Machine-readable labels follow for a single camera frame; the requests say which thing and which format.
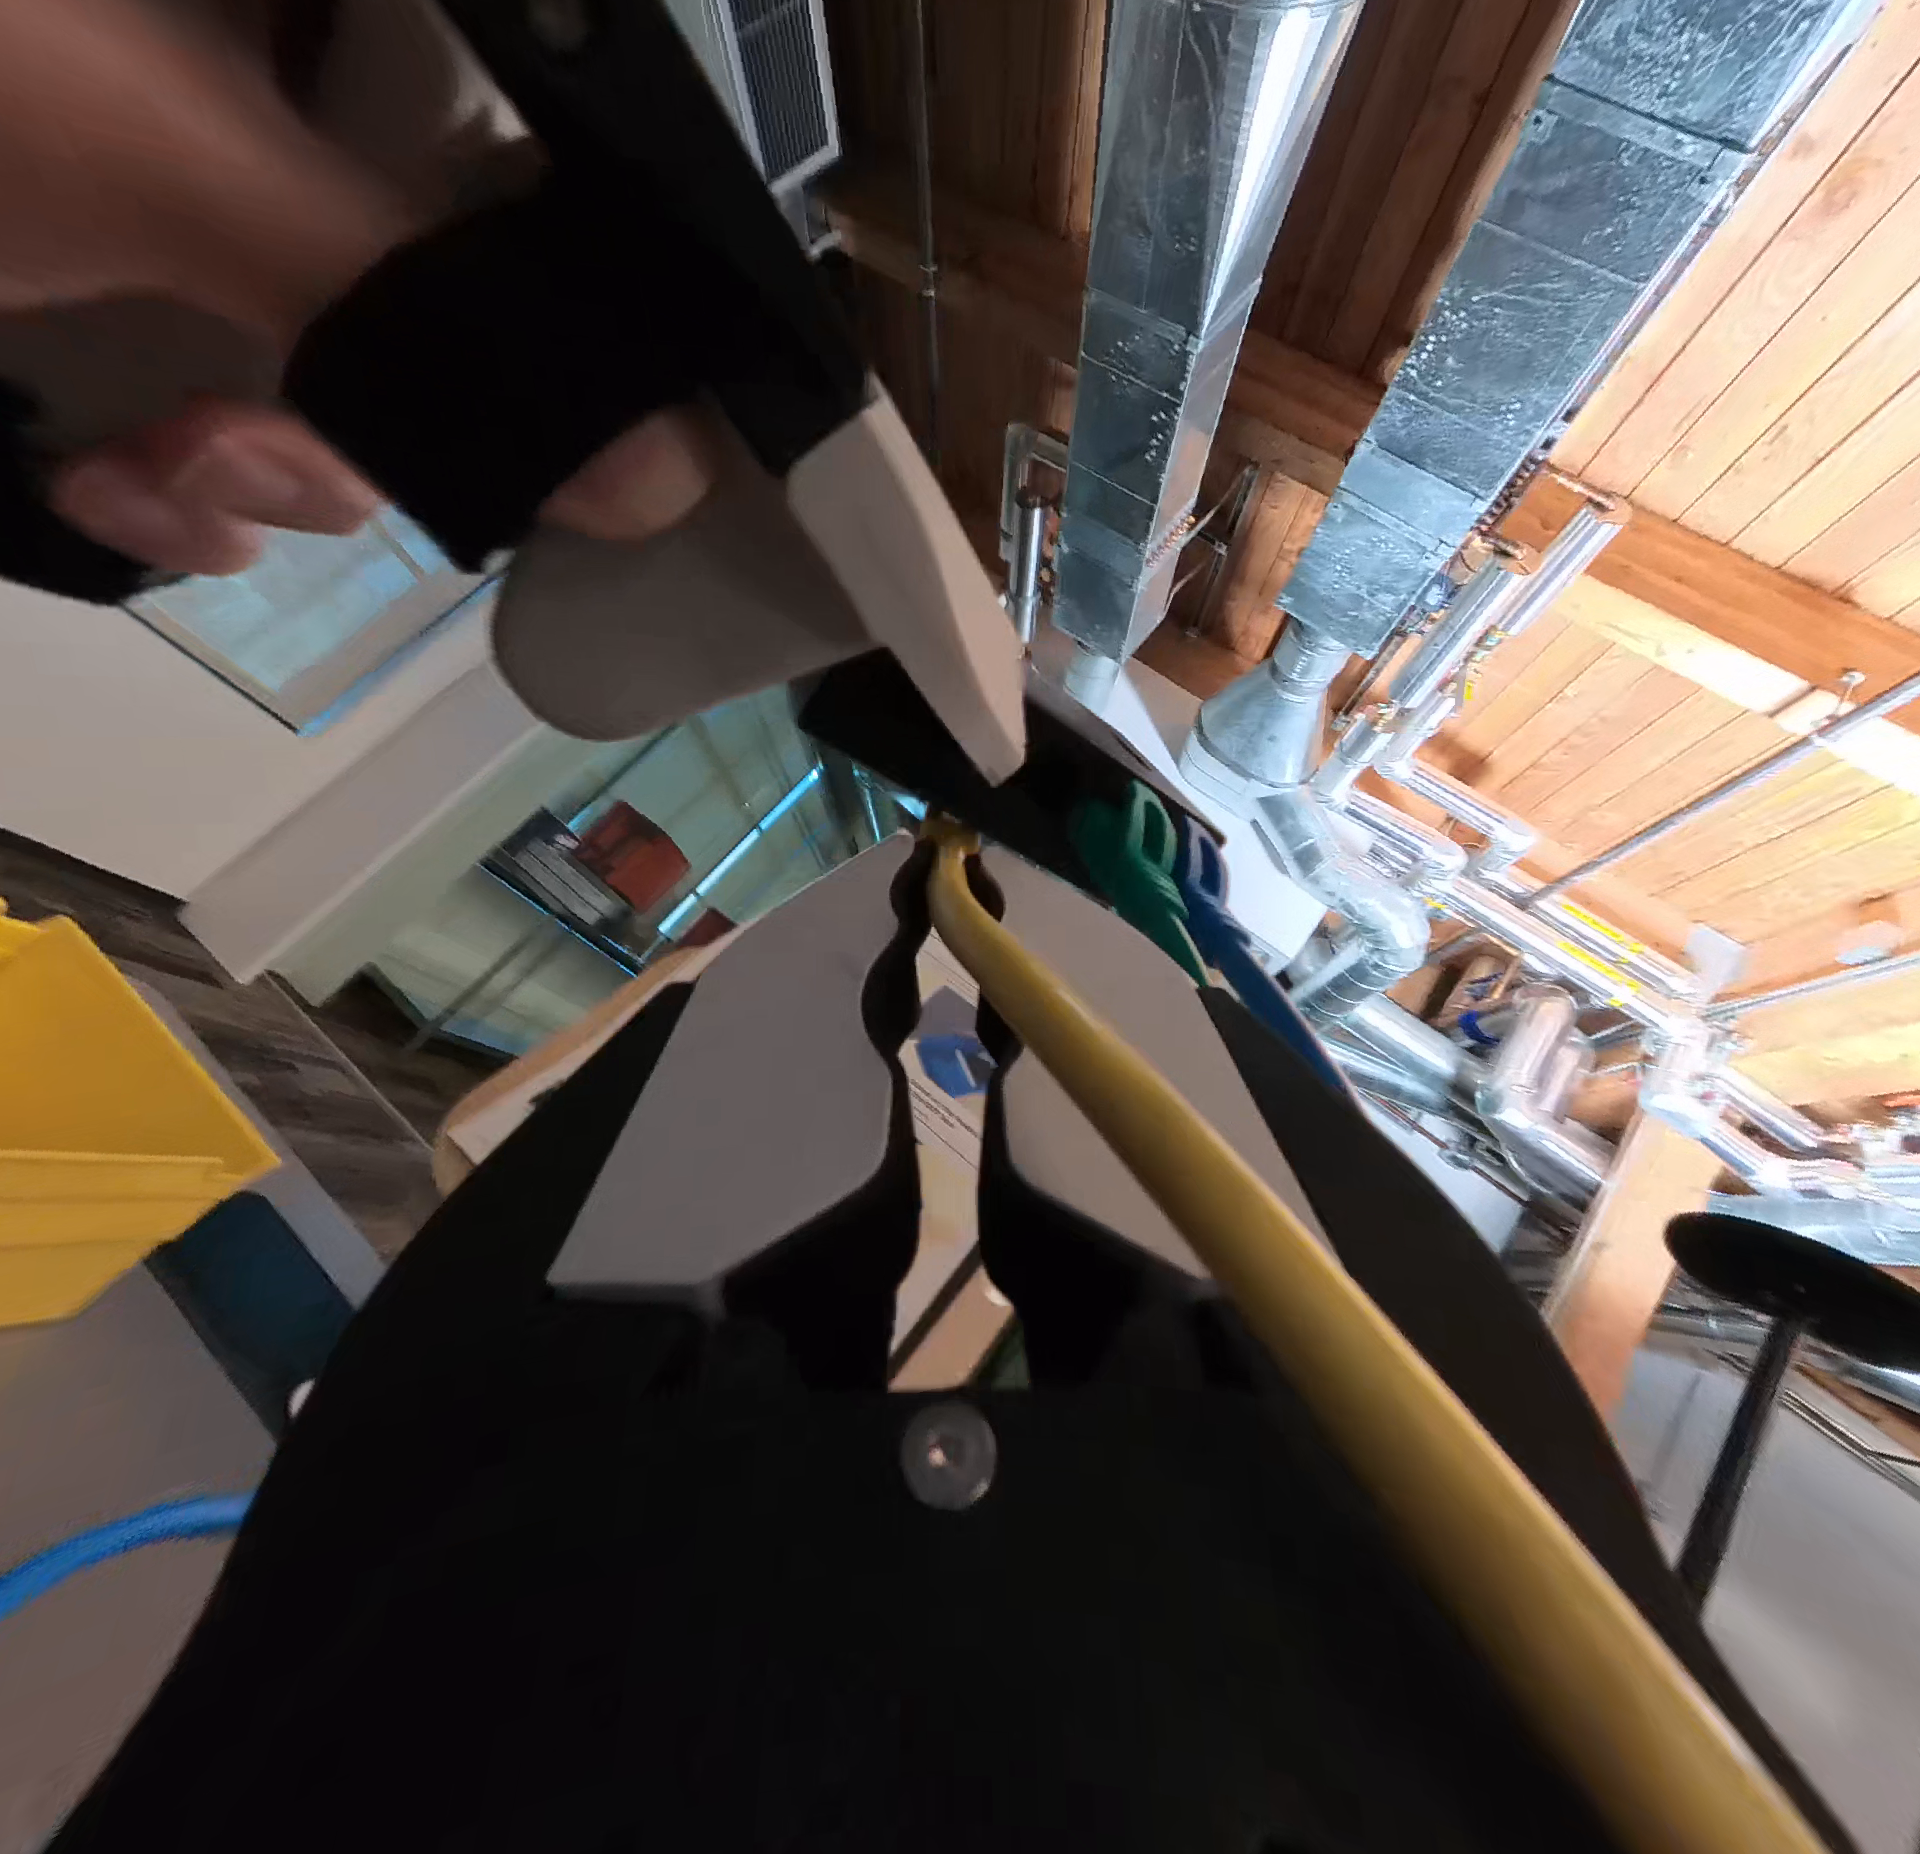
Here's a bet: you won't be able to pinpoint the yellow plastic bin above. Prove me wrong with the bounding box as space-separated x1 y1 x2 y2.
0 898 284 1332

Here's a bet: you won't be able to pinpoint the yellow ethernet cable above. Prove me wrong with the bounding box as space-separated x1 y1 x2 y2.
919 818 1858 1854

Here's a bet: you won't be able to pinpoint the white air vent grille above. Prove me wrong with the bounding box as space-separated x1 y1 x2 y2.
628 0 846 264

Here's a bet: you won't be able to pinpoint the green ethernet cable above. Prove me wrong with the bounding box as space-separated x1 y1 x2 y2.
1068 775 1219 989

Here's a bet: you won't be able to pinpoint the insulated silver pipes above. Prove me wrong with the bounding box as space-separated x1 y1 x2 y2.
1173 498 1920 1254

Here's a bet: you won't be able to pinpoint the black round stand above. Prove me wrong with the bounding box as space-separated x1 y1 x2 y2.
1662 1212 1920 1601

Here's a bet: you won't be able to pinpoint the foil covered rectangular duct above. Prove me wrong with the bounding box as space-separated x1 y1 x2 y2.
1279 0 1914 658

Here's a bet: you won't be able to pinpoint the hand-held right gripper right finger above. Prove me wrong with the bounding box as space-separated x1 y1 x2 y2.
955 849 1334 1325

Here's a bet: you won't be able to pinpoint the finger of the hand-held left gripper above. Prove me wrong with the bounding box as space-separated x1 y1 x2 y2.
780 377 1034 789

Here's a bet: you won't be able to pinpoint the wooden board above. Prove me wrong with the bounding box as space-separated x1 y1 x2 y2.
431 936 722 1199

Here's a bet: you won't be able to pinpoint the person's left hand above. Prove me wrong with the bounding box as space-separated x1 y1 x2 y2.
0 0 709 582

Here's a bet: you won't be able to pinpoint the blue ethernet cable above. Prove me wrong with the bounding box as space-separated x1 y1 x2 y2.
0 818 1356 1630

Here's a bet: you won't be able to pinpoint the printed instruction sheet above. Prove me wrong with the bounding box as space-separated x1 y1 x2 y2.
895 931 1028 1384

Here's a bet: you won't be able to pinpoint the dark blue mat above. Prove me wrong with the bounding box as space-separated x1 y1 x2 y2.
146 1191 363 1445

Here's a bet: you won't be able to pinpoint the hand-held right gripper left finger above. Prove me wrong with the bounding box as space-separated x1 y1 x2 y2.
542 829 933 1320

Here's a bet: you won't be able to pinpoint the black network switch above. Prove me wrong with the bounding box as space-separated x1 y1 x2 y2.
796 655 1229 931

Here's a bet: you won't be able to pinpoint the round metal air duct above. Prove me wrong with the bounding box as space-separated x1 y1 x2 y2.
1052 0 1395 665

